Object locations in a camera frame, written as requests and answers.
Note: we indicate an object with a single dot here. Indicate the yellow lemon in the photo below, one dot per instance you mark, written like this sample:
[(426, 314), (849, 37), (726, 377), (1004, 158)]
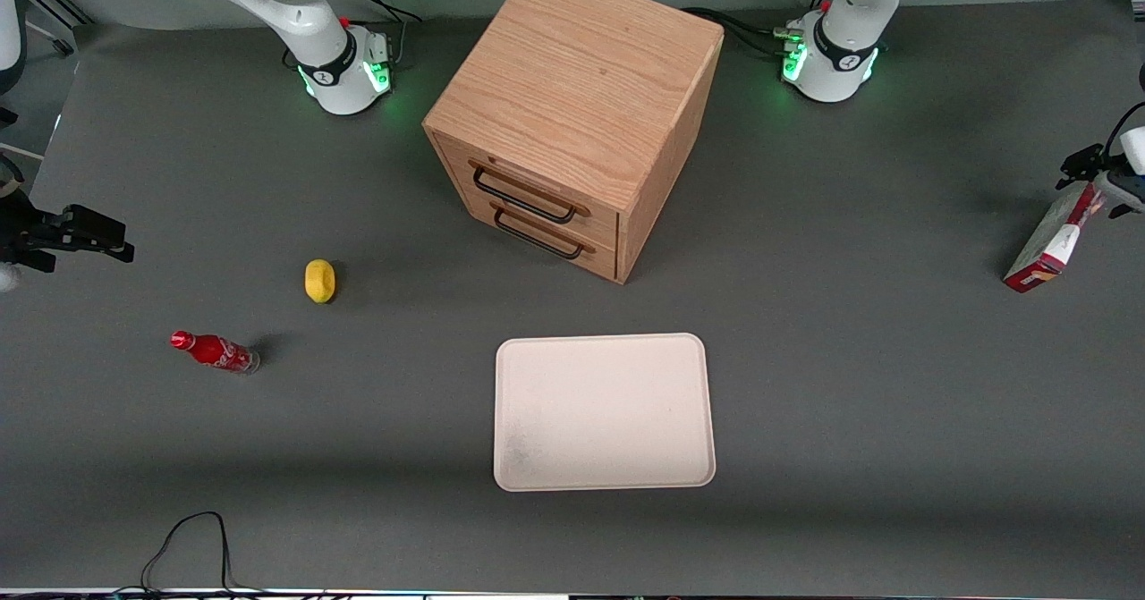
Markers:
[(320, 281)]

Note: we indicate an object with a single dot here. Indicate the wooden drawer front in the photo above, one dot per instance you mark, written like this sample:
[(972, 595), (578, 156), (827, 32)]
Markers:
[(599, 260), (590, 220)]

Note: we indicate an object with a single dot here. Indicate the cream rectangular tray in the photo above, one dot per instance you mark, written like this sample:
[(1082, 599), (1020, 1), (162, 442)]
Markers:
[(604, 412)]

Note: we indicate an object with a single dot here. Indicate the red cookie box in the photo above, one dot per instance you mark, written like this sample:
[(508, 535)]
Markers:
[(1047, 251)]

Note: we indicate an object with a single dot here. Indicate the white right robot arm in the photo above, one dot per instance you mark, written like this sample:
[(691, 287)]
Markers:
[(295, 10)]

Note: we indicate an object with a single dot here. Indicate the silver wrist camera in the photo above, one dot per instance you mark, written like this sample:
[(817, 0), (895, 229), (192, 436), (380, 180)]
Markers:
[(7, 278), (1129, 190)]

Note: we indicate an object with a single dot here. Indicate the red cola bottle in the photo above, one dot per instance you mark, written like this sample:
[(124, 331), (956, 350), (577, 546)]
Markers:
[(215, 350)]

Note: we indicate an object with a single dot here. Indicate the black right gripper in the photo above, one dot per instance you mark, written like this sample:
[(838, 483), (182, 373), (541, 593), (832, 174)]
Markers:
[(27, 229)]

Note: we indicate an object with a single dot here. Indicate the wooden drawer cabinet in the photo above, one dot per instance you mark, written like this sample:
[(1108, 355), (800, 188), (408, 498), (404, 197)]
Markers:
[(572, 81)]

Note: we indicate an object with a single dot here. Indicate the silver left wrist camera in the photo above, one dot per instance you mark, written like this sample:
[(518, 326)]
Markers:
[(1129, 190)]

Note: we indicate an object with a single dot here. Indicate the grey metal frame rail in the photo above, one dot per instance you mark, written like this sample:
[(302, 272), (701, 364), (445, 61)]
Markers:
[(58, 5)]

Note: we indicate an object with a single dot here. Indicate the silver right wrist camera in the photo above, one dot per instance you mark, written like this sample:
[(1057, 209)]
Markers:
[(7, 278)]

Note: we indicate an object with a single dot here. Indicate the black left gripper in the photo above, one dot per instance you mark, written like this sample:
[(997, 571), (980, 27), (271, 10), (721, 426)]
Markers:
[(1085, 163)]

